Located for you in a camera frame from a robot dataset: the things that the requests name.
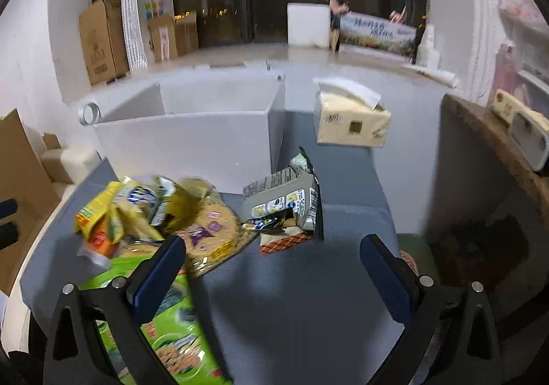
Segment green snack bag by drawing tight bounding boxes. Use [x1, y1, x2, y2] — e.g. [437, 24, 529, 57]
[80, 254, 232, 385]

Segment yellow snack bag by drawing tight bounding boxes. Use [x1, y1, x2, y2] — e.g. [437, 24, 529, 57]
[74, 176, 200, 269]

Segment round cookie pack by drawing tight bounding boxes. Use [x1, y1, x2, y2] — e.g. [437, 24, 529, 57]
[177, 178, 258, 277]

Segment grey silver snack bag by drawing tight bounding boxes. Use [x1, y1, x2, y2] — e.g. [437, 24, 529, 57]
[240, 146, 323, 239]

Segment orange checkered small packet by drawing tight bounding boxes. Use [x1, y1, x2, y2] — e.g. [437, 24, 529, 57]
[260, 226, 313, 256]

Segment wooden side shelf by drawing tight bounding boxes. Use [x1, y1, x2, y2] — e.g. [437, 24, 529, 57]
[441, 94, 548, 228]

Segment brown cardboard box near floor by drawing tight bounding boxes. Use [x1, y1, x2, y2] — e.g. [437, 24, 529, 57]
[1, 110, 60, 294]

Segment white storage box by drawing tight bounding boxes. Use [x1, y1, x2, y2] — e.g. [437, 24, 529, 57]
[93, 71, 286, 194]

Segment clear tape roll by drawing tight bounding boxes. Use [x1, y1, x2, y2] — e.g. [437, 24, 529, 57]
[78, 102, 102, 126]

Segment beige tissue pack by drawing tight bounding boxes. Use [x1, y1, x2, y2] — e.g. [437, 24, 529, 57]
[313, 77, 392, 148]

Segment white grey device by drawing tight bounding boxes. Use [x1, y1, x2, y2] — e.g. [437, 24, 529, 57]
[508, 111, 548, 177]

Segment green yellow tissue packet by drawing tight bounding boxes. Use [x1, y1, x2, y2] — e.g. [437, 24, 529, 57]
[489, 89, 530, 126]

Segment white rolled paper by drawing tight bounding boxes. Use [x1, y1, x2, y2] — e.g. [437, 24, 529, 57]
[401, 65, 460, 89]

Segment small open cardboard box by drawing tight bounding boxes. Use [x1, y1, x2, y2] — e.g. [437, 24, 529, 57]
[147, 11, 199, 61]

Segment large brown cardboard box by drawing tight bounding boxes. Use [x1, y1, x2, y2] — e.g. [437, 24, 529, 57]
[79, 0, 129, 85]

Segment printed landscape carton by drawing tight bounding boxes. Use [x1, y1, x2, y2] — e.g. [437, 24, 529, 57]
[340, 12, 417, 61]

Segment white polka dot paper bag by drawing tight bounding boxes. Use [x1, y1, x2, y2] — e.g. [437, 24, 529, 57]
[120, 0, 174, 72]

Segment white foam box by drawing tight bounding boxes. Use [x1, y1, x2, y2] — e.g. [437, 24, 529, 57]
[287, 3, 330, 49]

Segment pink wall rack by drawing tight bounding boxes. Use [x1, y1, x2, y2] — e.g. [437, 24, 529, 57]
[488, 0, 548, 116]

